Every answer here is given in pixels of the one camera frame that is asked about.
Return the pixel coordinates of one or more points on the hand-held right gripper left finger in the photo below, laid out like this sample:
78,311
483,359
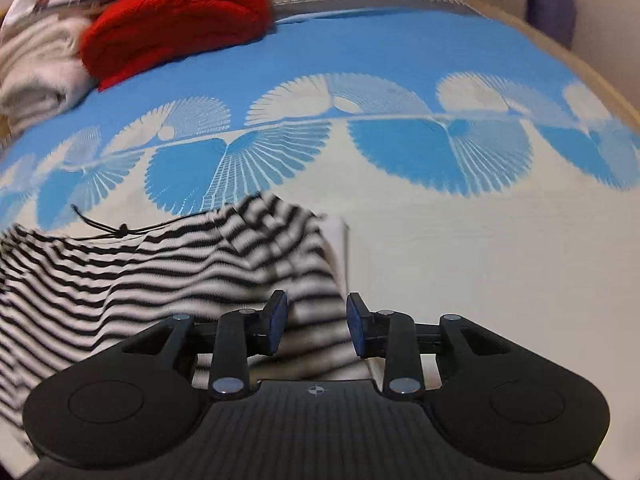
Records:
275,321

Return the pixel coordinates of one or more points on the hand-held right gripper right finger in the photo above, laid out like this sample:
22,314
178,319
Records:
357,326

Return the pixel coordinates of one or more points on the striped shirt with white vest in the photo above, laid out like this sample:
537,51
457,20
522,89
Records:
150,280

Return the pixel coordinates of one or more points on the blue and white bed sheet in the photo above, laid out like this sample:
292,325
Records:
450,260

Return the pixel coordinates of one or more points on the red folded blanket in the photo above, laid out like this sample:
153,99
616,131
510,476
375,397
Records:
180,25

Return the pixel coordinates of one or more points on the cream fleece folded blanket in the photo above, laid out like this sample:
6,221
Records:
35,75

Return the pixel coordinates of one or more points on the purple paper bag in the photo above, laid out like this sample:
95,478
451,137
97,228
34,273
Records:
550,12

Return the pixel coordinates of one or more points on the wooden bed frame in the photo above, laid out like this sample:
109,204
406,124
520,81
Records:
600,85

